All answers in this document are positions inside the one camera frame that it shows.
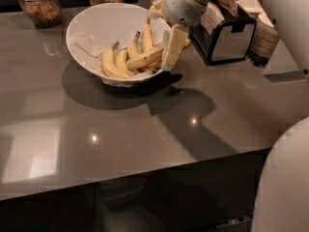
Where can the upright yellow banana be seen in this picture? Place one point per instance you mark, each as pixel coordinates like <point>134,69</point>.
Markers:
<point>148,45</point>

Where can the left glass cereal jar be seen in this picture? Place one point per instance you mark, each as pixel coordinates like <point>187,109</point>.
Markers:
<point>43,13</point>

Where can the stack of paper plates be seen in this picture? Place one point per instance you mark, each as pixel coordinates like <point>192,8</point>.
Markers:
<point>265,37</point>

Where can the long front yellow banana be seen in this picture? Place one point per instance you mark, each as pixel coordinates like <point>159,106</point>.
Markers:
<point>146,57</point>

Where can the white tilted bowl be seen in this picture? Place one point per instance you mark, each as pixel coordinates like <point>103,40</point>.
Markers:
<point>94,29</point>

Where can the black steel napkin dispenser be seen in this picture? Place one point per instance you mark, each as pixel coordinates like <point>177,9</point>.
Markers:
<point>224,32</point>

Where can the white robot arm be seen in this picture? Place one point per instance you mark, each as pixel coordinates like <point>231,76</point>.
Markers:
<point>282,201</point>

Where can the left curved yellow banana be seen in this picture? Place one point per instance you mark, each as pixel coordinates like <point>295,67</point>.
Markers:
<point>108,63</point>

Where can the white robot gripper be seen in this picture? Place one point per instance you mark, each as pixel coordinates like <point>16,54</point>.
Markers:
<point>180,6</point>

